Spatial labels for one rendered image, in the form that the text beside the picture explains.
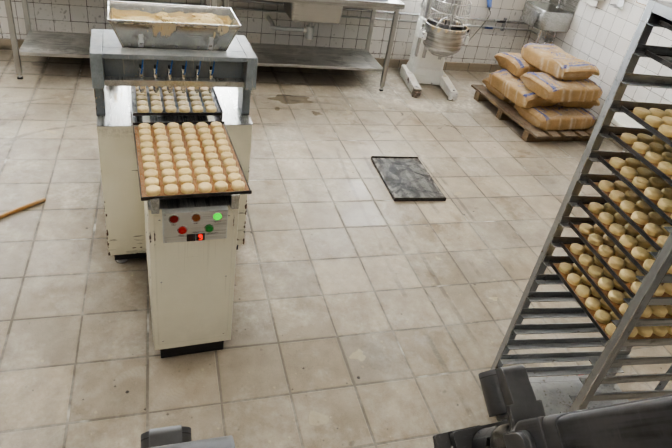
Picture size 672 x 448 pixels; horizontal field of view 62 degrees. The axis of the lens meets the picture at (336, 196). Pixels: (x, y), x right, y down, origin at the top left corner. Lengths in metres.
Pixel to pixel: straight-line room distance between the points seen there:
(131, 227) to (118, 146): 0.47
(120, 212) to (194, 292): 0.75
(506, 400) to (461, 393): 2.02
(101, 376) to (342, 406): 1.05
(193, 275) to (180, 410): 0.57
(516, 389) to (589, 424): 0.15
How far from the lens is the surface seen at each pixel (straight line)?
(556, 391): 2.84
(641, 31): 1.95
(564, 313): 2.52
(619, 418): 0.65
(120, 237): 3.11
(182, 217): 2.17
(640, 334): 2.13
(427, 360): 2.91
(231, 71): 2.79
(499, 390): 0.83
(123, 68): 2.75
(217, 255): 2.34
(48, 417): 2.65
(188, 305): 2.50
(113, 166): 2.88
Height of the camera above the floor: 2.07
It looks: 32 degrees down
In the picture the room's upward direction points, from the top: 10 degrees clockwise
